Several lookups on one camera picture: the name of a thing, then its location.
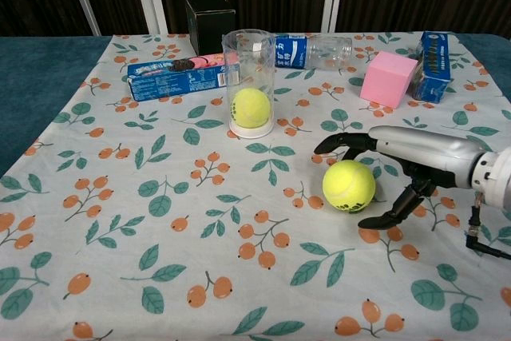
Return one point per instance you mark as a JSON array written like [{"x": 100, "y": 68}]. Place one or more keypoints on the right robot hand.
[{"x": 423, "y": 149}]

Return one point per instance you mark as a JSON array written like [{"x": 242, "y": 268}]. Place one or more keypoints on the yellow tennis ball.
[
  {"x": 251, "y": 108},
  {"x": 348, "y": 186}
]

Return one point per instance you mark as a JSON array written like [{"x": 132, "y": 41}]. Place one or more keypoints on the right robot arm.
[{"x": 497, "y": 177}]

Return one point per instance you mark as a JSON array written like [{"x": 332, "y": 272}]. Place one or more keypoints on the pink foam cube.
[{"x": 385, "y": 81}]

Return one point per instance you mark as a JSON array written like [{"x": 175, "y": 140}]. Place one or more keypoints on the blue rectangular carton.
[{"x": 435, "y": 65}]

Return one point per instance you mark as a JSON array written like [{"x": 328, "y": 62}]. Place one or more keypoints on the clear water bottle blue label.
[{"x": 311, "y": 51}]

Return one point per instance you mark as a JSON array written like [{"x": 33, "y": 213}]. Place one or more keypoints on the clear plastic tube container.
[{"x": 247, "y": 57}]

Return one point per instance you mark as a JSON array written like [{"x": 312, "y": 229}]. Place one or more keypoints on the black cardboard box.
[{"x": 209, "y": 25}]

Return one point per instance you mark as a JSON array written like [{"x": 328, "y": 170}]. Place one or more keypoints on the floral tablecloth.
[{"x": 179, "y": 217}]

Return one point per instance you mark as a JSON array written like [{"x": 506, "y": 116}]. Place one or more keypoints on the blue pink cookie box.
[{"x": 175, "y": 77}]

